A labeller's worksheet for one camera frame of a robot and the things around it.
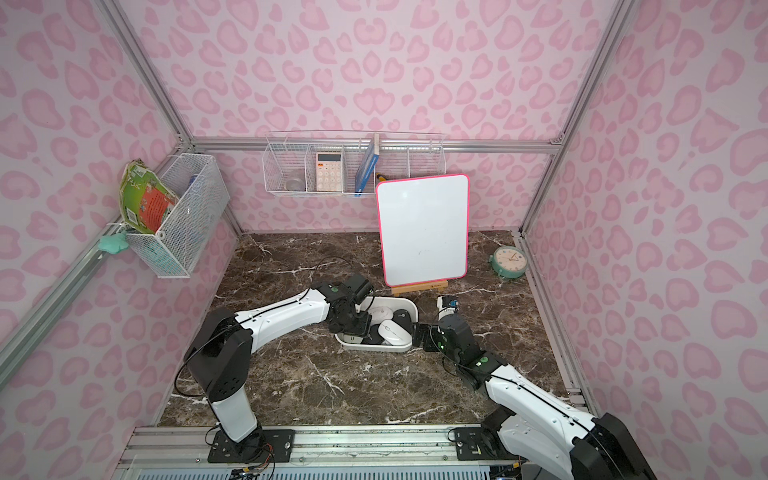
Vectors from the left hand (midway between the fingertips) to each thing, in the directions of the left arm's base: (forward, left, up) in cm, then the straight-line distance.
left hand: (360, 324), depth 89 cm
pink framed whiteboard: (+23, -19, +17) cm, 35 cm away
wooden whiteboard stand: (+14, -26, 0) cm, 30 cm away
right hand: (-2, -18, +5) cm, 19 cm away
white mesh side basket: (+27, +45, +26) cm, 59 cm away
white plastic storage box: (+8, -10, -1) cm, 13 cm away
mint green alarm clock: (+26, -51, -3) cm, 57 cm away
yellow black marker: (+41, -6, +23) cm, 47 cm away
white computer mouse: (+4, -6, -1) cm, 7 cm away
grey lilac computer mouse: (-3, -10, -1) cm, 10 cm away
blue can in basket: (+33, +49, +28) cm, 66 cm away
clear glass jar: (+38, +21, +22) cm, 49 cm away
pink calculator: (+40, +10, +25) cm, 48 cm away
